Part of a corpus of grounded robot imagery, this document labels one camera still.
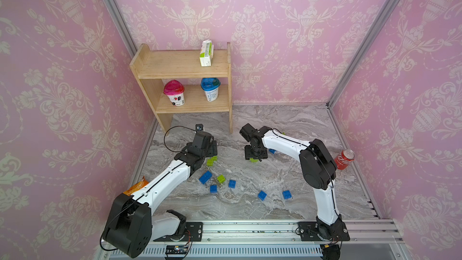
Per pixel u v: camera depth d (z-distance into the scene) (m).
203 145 0.64
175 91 0.84
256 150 0.79
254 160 0.86
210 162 0.94
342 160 0.86
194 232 0.74
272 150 0.66
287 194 0.82
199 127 0.75
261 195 0.83
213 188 0.85
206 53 0.76
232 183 0.86
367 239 0.76
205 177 0.89
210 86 0.87
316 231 0.67
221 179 0.87
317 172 0.52
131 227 0.40
